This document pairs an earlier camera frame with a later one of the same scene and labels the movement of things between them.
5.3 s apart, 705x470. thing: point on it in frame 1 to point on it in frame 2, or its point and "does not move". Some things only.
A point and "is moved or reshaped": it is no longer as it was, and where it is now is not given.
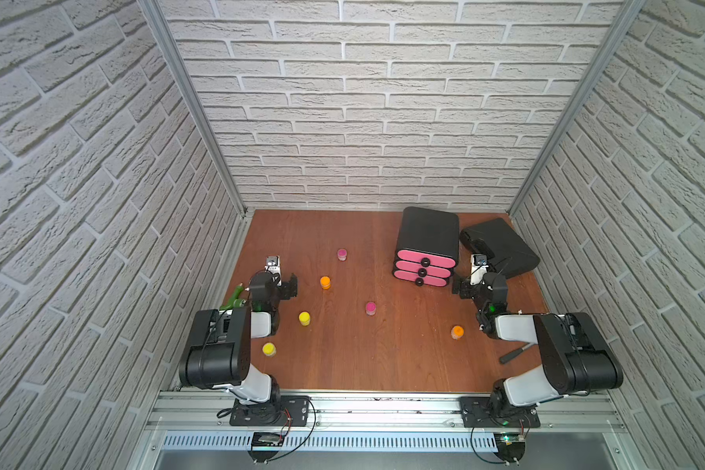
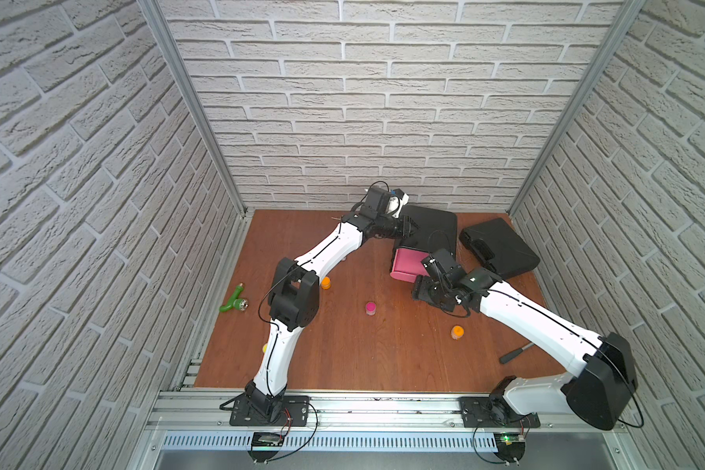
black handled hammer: (507, 356) does not move
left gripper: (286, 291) to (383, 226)
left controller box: (267, 439) does not move
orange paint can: (457, 332) does not move
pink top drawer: (425, 259) is moved or reshaped
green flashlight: (234, 302) does not move
